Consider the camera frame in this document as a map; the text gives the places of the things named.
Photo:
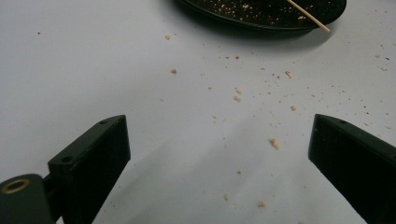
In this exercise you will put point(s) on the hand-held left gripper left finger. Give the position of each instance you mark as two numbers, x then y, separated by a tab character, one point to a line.
90	168

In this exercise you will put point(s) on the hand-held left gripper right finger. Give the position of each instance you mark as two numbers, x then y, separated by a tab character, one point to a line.
358	168

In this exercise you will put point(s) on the black round plate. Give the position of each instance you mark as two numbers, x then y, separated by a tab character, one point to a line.
264	14

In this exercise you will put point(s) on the scattered food crumbs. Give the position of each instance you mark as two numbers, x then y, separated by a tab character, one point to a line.
274	143

